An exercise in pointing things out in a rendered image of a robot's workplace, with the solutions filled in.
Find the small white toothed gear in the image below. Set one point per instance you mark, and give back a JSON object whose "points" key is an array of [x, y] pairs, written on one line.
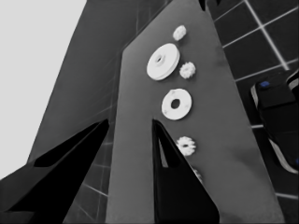
{"points": [[177, 35], [190, 73], [190, 150], [198, 175]]}

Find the large thick white disc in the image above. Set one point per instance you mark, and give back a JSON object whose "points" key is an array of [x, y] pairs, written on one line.
{"points": [[166, 67]]}

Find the round white carrier with pins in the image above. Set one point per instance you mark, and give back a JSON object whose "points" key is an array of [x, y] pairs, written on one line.
{"points": [[179, 114]]}

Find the dark robot body block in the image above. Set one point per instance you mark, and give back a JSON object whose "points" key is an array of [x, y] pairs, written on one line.
{"points": [[277, 118]]}

